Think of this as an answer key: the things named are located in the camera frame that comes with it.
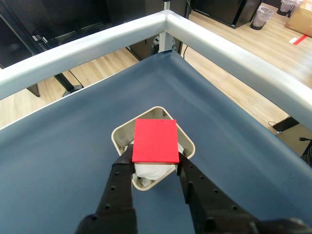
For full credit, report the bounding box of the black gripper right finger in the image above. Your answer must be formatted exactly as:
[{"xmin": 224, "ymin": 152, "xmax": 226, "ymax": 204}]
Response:
[{"xmin": 176, "ymin": 152, "xmax": 259, "ymax": 234}]

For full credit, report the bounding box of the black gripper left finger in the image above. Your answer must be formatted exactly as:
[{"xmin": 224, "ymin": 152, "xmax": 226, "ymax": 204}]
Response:
[{"xmin": 75, "ymin": 143, "xmax": 137, "ymax": 234}]

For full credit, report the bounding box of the red cube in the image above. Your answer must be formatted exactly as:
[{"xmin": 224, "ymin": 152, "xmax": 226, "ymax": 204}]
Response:
[{"xmin": 132, "ymin": 118, "xmax": 180, "ymax": 165}]

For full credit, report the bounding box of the beige square box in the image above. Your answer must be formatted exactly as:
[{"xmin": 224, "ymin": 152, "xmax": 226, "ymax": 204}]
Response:
[{"xmin": 111, "ymin": 106, "xmax": 196, "ymax": 192}]

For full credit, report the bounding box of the brown cardboard box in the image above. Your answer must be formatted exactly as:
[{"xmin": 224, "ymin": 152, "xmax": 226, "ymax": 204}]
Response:
[{"xmin": 285, "ymin": 0, "xmax": 312, "ymax": 38}]

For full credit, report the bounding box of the white crumpled tissue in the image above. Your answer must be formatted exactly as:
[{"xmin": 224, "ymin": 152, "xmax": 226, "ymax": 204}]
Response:
[{"xmin": 123, "ymin": 140, "xmax": 185, "ymax": 187}]

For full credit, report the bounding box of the dark blue mat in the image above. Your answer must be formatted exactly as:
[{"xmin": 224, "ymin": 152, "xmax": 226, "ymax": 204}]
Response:
[{"xmin": 0, "ymin": 50, "xmax": 312, "ymax": 234}]

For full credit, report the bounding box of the black desk leg foot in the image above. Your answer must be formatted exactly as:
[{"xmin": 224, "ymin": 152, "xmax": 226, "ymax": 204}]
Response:
[{"xmin": 54, "ymin": 70, "xmax": 85, "ymax": 98}]

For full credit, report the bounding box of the red floor tape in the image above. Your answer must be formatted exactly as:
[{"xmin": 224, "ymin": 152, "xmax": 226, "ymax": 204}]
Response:
[{"xmin": 289, "ymin": 34, "xmax": 309, "ymax": 46}]

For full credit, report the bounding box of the mesh trash bin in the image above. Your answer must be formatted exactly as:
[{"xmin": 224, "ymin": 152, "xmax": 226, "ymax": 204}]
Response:
[
  {"xmin": 279, "ymin": 0, "xmax": 297, "ymax": 17},
  {"xmin": 250, "ymin": 4, "xmax": 274, "ymax": 31}
]

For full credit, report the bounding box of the black cabinet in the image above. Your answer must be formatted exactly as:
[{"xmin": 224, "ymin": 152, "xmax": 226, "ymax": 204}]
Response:
[{"xmin": 190, "ymin": 0, "xmax": 263, "ymax": 30}]

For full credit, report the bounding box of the silver padded frame rail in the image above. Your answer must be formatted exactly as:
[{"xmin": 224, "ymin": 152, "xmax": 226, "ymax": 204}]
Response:
[
  {"xmin": 165, "ymin": 11, "xmax": 312, "ymax": 169},
  {"xmin": 0, "ymin": 11, "xmax": 169, "ymax": 101}
]

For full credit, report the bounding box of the grey metal frame post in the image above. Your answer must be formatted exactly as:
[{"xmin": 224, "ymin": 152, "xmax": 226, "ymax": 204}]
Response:
[{"xmin": 157, "ymin": 0, "xmax": 176, "ymax": 53}]

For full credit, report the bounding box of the black desk frame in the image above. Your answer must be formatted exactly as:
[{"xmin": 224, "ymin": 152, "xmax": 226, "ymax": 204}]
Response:
[{"xmin": 0, "ymin": 0, "xmax": 164, "ymax": 98}]

